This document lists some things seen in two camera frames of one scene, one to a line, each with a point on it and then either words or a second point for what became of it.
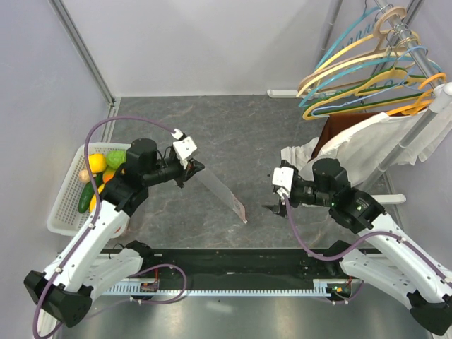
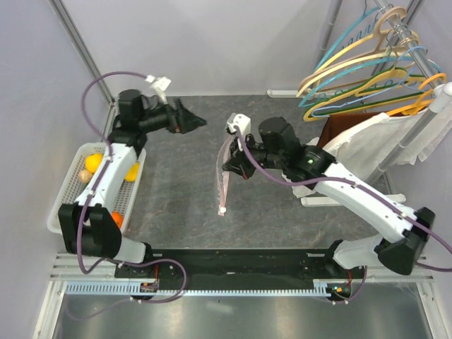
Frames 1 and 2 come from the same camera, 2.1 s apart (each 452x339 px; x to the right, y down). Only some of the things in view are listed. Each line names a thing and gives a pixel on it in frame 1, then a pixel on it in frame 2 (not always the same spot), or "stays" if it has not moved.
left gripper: (193, 167) → (181, 121)
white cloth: (388, 140) stays
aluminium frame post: (78, 42) stays
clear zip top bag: (224, 193) → (223, 177)
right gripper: (279, 209) → (237, 162)
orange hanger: (423, 102) stays
